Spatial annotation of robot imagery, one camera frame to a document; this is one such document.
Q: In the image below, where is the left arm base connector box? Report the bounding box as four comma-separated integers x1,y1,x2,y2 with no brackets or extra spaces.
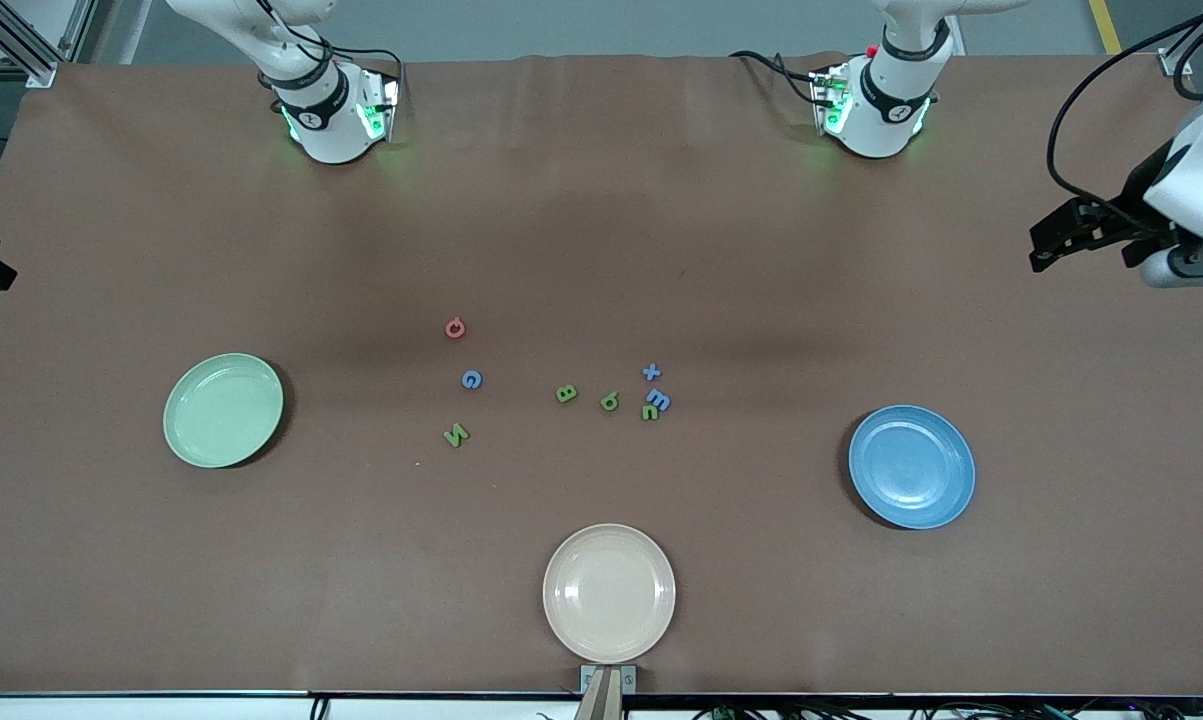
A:
809,65,854,136

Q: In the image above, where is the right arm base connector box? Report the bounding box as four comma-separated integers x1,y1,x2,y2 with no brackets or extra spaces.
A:
356,75,402,143

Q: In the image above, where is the green plate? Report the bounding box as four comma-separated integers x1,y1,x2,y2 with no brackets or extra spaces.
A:
163,352,285,469

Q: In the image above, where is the blue plate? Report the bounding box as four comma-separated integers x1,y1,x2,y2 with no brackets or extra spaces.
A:
848,404,976,530

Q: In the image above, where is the brown table mat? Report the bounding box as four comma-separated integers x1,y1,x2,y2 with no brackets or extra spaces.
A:
0,52,1203,696

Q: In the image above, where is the beige plate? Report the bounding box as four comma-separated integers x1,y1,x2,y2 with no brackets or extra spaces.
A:
542,523,677,664

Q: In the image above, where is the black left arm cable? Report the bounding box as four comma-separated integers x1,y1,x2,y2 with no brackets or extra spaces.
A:
1048,0,1203,211

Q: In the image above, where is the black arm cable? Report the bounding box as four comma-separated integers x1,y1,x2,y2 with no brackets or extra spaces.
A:
254,0,404,101
1048,0,1203,211

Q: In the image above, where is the aluminium frame profile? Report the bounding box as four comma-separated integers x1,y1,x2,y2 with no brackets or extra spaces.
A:
1156,0,1203,76
0,0,97,86

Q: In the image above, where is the black base power cable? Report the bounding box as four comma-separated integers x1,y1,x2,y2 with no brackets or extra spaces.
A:
729,50,822,101

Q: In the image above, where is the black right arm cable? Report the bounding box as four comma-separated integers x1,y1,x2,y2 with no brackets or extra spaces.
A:
254,0,404,101

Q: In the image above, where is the white table edge rail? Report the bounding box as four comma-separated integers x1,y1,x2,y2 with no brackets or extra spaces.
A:
0,690,1203,720

